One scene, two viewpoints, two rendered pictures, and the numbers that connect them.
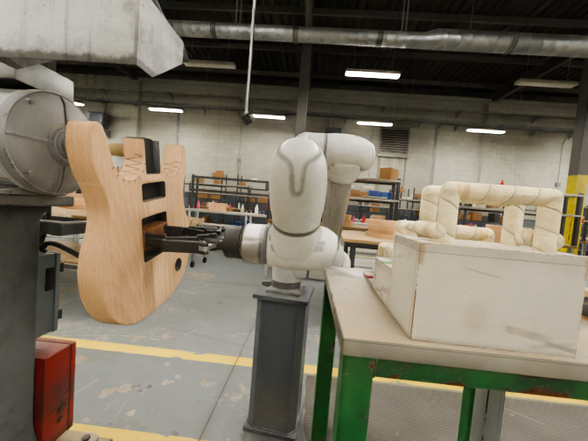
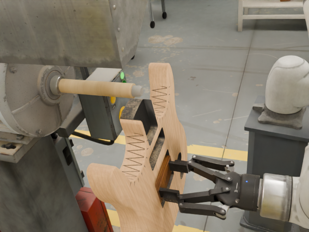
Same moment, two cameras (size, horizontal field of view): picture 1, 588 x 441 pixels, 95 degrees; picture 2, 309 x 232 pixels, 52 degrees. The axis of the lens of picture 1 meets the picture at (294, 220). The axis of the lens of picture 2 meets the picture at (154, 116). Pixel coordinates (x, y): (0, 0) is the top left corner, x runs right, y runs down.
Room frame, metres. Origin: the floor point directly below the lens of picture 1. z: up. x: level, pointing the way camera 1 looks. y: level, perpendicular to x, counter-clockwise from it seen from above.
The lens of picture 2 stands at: (0.14, 0.13, 1.59)
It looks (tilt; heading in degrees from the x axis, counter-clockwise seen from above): 35 degrees down; 21
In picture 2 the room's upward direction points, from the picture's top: 9 degrees counter-clockwise
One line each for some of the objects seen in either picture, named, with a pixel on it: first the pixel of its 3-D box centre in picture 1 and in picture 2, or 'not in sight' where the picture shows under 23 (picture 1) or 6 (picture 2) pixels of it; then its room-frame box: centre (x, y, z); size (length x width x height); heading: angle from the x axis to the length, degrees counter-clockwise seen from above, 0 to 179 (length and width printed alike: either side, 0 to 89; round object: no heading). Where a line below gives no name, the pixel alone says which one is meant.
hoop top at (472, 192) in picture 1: (500, 193); not in sight; (0.47, -0.35, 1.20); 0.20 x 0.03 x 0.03; 86
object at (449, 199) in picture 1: (447, 216); not in sight; (0.48, -0.27, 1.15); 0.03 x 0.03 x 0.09
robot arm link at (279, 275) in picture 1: (290, 258); (288, 82); (1.41, 0.00, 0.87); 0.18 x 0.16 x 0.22; 89
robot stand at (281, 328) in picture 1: (280, 353); (275, 170); (1.41, 0.01, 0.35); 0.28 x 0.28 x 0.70; 79
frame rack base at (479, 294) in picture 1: (472, 287); not in sight; (0.52, -0.36, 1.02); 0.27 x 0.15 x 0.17; 87
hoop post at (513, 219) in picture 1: (512, 222); not in sight; (0.55, -0.44, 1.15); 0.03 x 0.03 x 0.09
